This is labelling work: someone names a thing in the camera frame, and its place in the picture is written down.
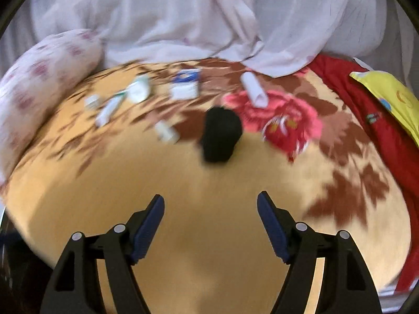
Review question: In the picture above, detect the white paper tube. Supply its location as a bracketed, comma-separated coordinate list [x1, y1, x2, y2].
[240, 72, 268, 109]

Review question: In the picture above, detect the white green round bottle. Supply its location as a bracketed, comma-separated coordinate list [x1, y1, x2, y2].
[126, 74, 151, 104]

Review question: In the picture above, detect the blue white medicine box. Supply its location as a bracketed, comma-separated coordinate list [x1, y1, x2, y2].
[169, 69, 200, 100]

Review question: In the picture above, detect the red blanket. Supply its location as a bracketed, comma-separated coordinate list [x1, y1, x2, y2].
[308, 54, 418, 292]

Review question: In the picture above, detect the pink white lip balm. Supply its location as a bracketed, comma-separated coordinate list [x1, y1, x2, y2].
[154, 120, 180, 143]

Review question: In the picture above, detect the white power adapter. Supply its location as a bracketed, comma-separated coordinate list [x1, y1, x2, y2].
[84, 94, 102, 111]

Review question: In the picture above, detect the white green ointment tube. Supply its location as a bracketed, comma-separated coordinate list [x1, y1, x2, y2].
[95, 92, 126, 128]

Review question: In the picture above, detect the yellow cartoon pillow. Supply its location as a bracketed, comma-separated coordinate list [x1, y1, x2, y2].
[349, 70, 419, 145]

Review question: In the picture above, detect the yellow floral plush blanket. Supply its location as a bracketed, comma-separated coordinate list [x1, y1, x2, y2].
[2, 59, 411, 313]

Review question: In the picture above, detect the black sock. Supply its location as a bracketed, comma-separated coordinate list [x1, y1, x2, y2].
[200, 106, 243, 163]

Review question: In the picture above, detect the rolled pink floral quilt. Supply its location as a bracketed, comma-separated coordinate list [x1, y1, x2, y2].
[1, 29, 103, 183]

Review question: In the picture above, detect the sheer white floral curtain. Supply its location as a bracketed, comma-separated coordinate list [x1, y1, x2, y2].
[30, 0, 418, 80]

